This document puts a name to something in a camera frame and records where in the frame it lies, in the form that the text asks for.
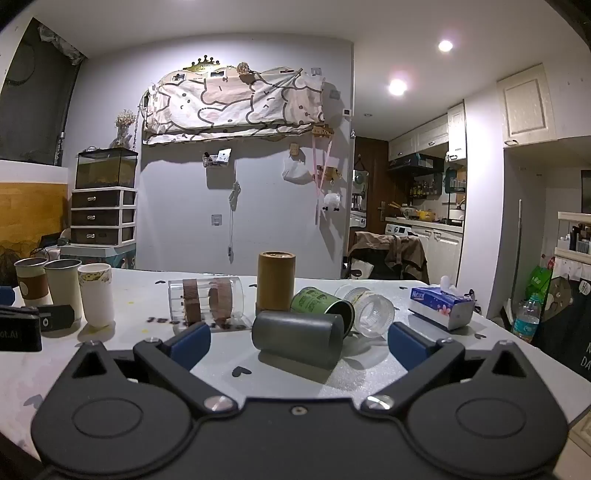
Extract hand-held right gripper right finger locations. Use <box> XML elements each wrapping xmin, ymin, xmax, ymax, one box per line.
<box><xmin>360</xmin><ymin>322</ymin><xmax>542</xmax><ymax>414</ymax></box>

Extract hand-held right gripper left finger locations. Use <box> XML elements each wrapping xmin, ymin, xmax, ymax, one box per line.
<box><xmin>59</xmin><ymin>322</ymin><xmax>241</xmax><ymax>414</ymax></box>

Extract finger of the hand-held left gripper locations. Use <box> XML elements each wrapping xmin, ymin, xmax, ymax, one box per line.
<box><xmin>37</xmin><ymin>304</ymin><xmax>75</xmax><ymax>332</ymax></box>

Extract dark grey cup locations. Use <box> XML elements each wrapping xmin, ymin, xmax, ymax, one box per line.
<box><xmin>252</xmin><ymin>310</ymin><xmax>345</xmax><ymax>370</ymax></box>

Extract beige cup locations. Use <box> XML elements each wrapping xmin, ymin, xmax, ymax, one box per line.
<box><xmin>44</xmin><ymin>258</ymin><xmax>83</xmax><ymax>322</ymax></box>

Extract paper cup with brown sleeve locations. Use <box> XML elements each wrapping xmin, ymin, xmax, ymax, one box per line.
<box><xmin>14</xmin><ymin>257</ymin><xmax>49</xmax><ymax>308</ymax></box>

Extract white printed paper cup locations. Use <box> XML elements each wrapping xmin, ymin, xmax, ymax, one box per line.
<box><xmin>77</xmin><ymin>263</ymin><xmax>115</xmax><ymax>328</ymax></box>

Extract clear glass cup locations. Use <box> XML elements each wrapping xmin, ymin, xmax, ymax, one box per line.
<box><xmin>334</xmin><ymin>283</ymin><xmax>396</xmax><ymax>340</ymax></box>

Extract clear cup with brown bands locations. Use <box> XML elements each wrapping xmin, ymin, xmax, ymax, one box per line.
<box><xmin>167</xmin><ymin>275</ymin><xmax>245</xmax><ymax>323</ymax></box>

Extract green tin cup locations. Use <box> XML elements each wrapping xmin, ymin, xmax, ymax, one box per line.
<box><xmin>290</xmin><ymin>286</ymin><xmax>355</xmax><ymax>334</ymax></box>

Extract brown bamboo cup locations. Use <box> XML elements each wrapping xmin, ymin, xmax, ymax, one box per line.
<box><xmin>256</xmin><ymin>250</ymin><xmax>296</xmax><ymax>317</ymax></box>

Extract blue tissue pack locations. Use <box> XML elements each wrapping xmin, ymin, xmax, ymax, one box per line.
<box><xmin>408</xmin><ymin>275</ymin><xmax>476</xmax><ymax>331</ymax></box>

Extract chair with brown jacket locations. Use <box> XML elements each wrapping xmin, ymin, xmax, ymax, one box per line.
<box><xmin>345</xmin><ymin>230</ymin><xmax>430</xmax><ymax>283</ymax></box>

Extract wooden headboard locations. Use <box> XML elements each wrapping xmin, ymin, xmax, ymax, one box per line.
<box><xmin>0</xmin><ymin>181</ymin><xmax>69</xmax><ymax>243</ymax></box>

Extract white drawer unit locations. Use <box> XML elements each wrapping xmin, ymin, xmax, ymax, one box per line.
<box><xmin>70</xmin><ymin>186</ymin><xmax>138</xmax><ymax>246</ymax></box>

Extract plastic water bottle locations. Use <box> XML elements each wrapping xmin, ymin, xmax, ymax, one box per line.
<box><xmin>512</xmin><ymin>295</ymin><xmax>542</xmax><ymax>344</ymax></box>

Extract green bag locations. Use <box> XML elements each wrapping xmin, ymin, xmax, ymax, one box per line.
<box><xmin>525</xmin><ymin>265</ymin><xmax>553</xmax><ymax>306</ymax></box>

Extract glass fish tank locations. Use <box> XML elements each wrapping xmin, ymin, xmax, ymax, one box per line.
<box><xmin>75</xmin><ymin>148</ymin><xmax>139</xmax><ymax>190</ymax></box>

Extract black printed apron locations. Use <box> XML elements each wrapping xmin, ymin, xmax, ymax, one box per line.
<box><xmin>533</xmin><ymin>258</ymin><xmax>591</xmax><ymax>372</ymax></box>

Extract pink ribbon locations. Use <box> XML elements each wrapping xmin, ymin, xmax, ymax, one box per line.
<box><xmin>312</xmin><ymin>134</ymin><xmax>335</xmax><ymax>225</ymax></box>

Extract white storage shelf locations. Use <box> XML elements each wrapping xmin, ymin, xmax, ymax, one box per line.
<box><xmin>553</xmin><ymin>210</ymin><xmax>591</xmax><ymax>268</ymax></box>

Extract white plastic bag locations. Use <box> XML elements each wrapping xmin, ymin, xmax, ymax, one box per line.
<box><xmin>282</xmin><ymin>156</ymin><xmax>308</xmax><ymax>182</ymax></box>

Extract dried flower bouquet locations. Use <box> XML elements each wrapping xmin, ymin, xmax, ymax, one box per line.
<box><xmin>113</xmin><ymin>109</ymin><xmax>137</xmax><ymax>149</ymax></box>

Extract printed blanket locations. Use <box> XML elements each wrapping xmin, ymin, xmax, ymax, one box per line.
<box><xmin>140</xmin><ymin>66</ymin><xmax>327</xmax><ymax>146</ymax></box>

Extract white upper cabinet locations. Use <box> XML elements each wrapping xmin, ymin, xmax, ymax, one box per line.
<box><xmin>496</xmin><ymin>63</ymin><xmax>591</xmax><ymax>149</ymax></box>

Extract gold crown decoration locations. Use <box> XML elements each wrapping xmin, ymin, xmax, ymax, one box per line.
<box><xmin>182</xmin><ymin>56</ymin><xmax>223</xmax><ymax>73</ymax></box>

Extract mop handle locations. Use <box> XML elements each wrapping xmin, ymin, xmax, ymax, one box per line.
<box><xmin>512</xmin><ymin>198</ymin><xmax>524</xmax><ymax>319</ymax></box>

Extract hanging white cable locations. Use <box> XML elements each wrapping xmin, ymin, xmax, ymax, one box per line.
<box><xmin>227</xmin><ymin>181</ymin><xmax>242</xmax><ymax>264</ymax></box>

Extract white kitchen wall cabinets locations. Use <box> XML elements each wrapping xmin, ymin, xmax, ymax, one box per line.
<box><xmin>387</xmin><ymin>103</ymin><xmax>467</xmax><ymax>163</ymax></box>

